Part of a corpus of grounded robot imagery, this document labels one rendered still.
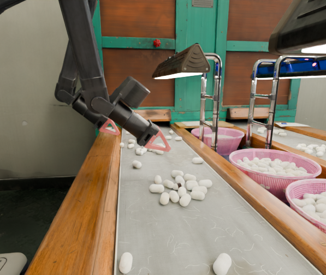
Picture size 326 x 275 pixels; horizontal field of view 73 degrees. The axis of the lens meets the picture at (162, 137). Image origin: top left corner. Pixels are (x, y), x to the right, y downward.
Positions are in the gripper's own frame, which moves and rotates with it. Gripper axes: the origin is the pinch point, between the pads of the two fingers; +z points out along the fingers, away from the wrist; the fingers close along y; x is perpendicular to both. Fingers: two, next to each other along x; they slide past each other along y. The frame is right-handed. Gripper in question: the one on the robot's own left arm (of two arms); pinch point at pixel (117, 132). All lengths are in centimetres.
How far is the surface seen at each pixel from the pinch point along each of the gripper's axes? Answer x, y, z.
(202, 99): -34.3, 4.4, 20.0
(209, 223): -7, -53, 20
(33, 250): 99, 38, 10
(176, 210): -4, -47, 15
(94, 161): 8.4, -19.3, -2.1
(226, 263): -7, -65, 17
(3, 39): 21, 129, -109
